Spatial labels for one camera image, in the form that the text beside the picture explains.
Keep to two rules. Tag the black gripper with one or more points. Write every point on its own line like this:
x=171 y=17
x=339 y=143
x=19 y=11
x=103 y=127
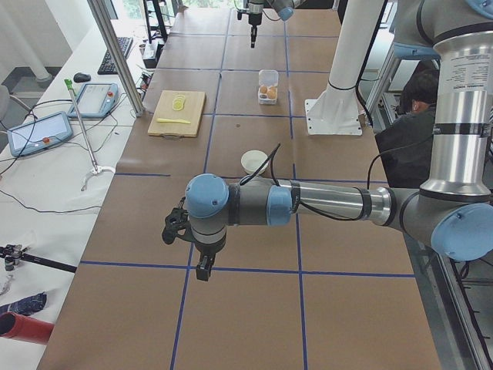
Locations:
x=208 y=250
x=253 y=18

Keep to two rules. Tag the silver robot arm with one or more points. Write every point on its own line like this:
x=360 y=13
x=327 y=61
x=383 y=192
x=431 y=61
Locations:
x=283 y=8
x=449 y=212

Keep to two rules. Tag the clear plastic egg box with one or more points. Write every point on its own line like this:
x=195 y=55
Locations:
x=267 y=77

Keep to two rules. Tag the brown egg in box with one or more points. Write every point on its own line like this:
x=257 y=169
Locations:
x=272 y=92

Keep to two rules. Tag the wooden cutting board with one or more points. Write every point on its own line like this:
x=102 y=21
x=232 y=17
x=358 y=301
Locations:
x=192 y=111

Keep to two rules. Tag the white round bowl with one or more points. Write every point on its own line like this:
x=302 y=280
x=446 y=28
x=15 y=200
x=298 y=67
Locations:
x=254 y=160

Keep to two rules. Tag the yellow plastic knife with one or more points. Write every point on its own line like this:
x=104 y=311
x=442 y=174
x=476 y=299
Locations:
x=178 y=121

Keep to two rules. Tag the long reacher grabber tool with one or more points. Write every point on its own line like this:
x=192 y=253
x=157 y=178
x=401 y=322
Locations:
x=96 y=168

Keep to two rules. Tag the teach pendant far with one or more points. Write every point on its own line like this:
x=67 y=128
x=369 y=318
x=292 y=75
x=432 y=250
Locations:
x=95 y=100

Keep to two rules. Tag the teach pendant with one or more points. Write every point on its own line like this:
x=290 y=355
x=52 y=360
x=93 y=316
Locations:
x=95 y=100
x=38 y=135

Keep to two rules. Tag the black computer mouse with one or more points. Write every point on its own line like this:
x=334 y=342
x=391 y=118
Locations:
x=80 y=77

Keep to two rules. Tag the seated person in black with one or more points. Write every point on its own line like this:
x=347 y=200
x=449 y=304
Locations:
x=406 y=145

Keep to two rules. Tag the red bottle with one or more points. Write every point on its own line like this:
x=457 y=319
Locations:
x=24 y=328

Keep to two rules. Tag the teach pendant near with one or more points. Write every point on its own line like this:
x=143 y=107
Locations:
x=38 y=135

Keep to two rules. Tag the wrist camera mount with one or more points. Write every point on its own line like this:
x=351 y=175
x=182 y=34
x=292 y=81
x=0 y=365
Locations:
x=177 y=225
x=241 y=13

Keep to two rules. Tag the aluminium frame post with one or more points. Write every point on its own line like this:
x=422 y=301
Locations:
x=103 y=21

